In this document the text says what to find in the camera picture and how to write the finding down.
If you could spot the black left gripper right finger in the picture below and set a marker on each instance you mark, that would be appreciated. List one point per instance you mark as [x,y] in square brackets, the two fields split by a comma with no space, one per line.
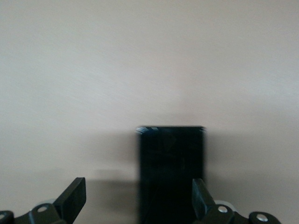
[198,193]

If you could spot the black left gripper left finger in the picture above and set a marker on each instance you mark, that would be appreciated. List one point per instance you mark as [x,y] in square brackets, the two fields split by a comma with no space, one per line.
[76,191]

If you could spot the long black smartphone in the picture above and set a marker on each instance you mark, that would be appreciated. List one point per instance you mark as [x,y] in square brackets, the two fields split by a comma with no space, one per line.
[168,168]

